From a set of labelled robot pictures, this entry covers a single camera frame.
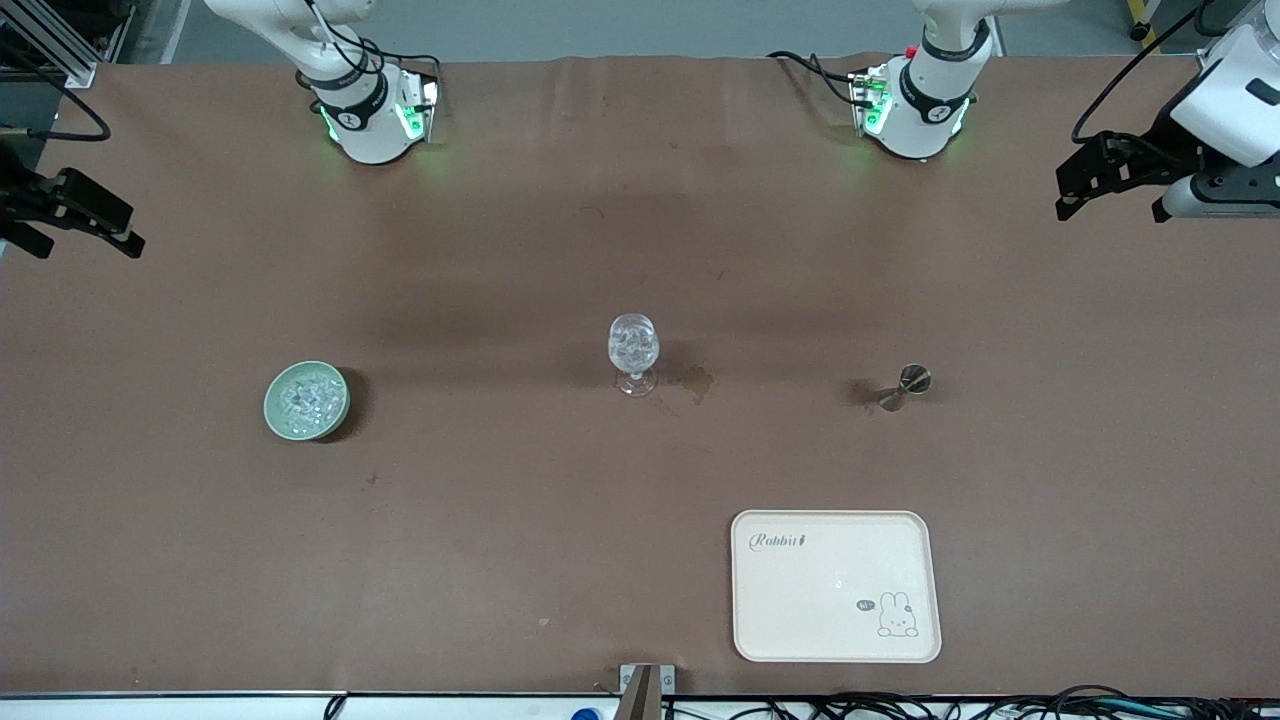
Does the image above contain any pale green ceramic bowl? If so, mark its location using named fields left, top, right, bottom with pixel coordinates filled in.
left=263, top=360, right=351, bottom=442

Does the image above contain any steel double jigger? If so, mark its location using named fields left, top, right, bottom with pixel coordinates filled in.
left=878, top=364, right=933, bottom=413

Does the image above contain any cream rabbit print tray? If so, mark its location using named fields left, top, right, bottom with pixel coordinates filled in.
left=731, top=510, right=943, bottom=664

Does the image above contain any brown table cover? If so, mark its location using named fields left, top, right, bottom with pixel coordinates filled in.
left=0, top=55, right=1280, bottom=698

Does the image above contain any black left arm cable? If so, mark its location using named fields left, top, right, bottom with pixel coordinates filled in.
left=1070, top=0, right=1219, bottom=146

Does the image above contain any clear stemmed wine glass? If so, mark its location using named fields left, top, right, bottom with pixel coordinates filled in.
left=607, top=313, right=661, bottom=398

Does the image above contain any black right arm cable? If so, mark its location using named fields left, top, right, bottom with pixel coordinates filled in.
left=0, top=85, right=111, bottom=143

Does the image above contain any black base power cable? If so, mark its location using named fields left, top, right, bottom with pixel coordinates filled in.
left=355, top=38, right=441, bottom=86
left=768, top=50, right=863, bottom=109

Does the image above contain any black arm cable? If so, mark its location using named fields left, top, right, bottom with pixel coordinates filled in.
left=1070, top=0, right=1219, bottom=146
left=0, top=85, right=111, bottom=143

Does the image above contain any tangled black cable bundle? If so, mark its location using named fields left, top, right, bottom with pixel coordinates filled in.
left=665, top=685, right=1280, bottom=720

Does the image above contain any white table edge rail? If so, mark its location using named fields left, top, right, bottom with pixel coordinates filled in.
left=0, top=690, right=621, bottom=720

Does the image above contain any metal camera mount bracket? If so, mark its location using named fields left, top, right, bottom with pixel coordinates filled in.
left=619, top=664, right=676, bottom=720

